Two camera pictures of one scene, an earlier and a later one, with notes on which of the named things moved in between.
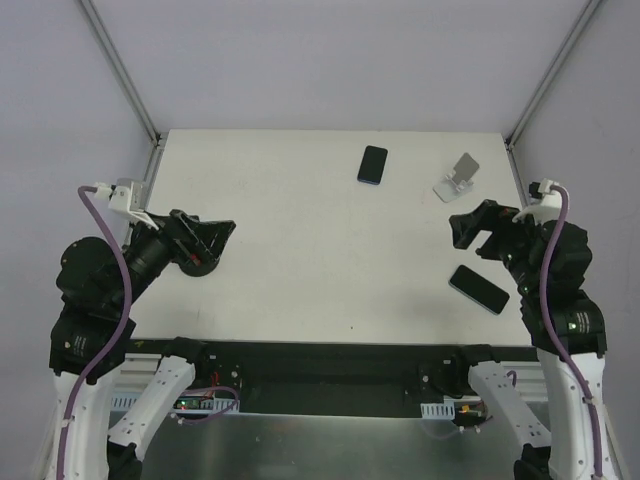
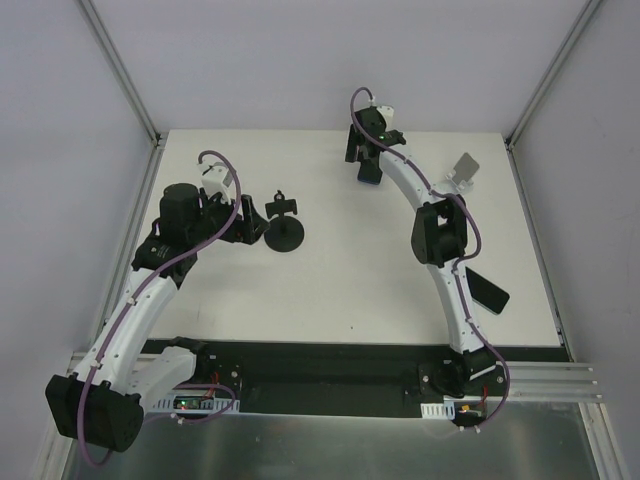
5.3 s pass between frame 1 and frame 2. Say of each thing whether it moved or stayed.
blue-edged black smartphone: stayed
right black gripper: moved
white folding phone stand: stayed
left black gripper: moved
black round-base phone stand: moved
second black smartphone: stayed
